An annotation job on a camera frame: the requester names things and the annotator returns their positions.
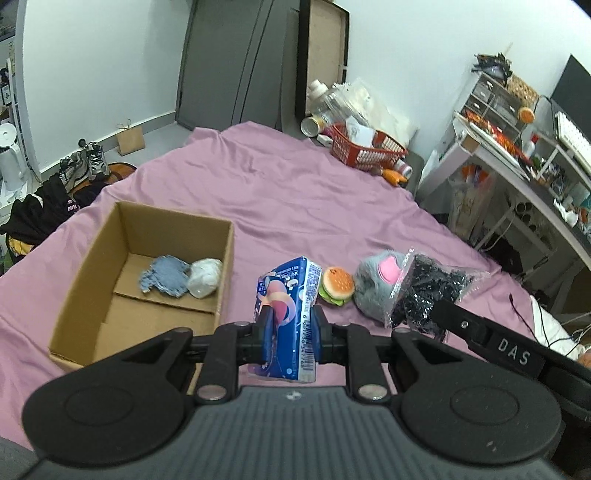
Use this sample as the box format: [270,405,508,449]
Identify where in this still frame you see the clear bag black pieces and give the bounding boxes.
[384,249,490,342]

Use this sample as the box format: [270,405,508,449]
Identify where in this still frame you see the framed board leaning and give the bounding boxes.
[294,1,349,120]

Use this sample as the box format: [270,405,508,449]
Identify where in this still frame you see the drawer organizer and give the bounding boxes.
[465,73,524,131]

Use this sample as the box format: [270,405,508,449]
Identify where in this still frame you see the orange bottle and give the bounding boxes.
[381,169,408,187]

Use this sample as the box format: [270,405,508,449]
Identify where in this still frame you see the black cable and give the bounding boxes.
[509,292,583,356]

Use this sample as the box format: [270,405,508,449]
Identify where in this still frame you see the pink bed sheet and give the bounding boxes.
[1,122,534,444]

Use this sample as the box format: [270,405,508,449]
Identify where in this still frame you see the white soft wad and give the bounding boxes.
[186,258,222,299]

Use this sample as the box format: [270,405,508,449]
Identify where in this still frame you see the black monitor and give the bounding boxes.
[551,55,591,135]

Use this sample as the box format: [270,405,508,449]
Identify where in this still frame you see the black clothes pile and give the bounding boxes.
[1,174,108,248]

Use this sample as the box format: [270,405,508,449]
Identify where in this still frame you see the grey pink paw plush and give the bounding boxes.
[353,250,406,322]

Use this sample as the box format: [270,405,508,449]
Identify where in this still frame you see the burger plush toy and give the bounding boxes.
[318,266,356,307]

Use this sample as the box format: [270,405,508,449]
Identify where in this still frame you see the white humidifier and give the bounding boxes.
[0,123,26,191]

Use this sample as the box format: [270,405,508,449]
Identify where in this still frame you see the red plastic basket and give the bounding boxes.
[329,124,408,171]

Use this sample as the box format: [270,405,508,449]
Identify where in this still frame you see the blue denim pouch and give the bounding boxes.
[138,255,189,298]

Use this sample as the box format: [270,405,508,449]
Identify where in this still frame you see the white keyboard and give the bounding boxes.
[555,111,591,173]

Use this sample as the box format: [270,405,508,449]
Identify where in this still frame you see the clear plastic bags pile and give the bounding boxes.
[332,78,419,147]

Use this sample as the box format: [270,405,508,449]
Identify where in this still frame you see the white desk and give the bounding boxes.
[415,112,590,269]

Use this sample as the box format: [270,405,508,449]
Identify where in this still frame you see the grey door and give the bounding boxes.
[175,1,300,131]

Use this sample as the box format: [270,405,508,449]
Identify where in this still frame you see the cardboard box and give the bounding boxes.
[49,202,235,372]

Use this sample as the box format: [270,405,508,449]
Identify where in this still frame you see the white cup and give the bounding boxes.
[300,115,329,138]

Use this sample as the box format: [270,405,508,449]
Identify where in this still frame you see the grey sneakers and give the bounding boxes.
[58,139,110,192]

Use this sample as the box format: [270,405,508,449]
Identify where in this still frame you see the brown paper bag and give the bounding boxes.
[116,124,145,156]

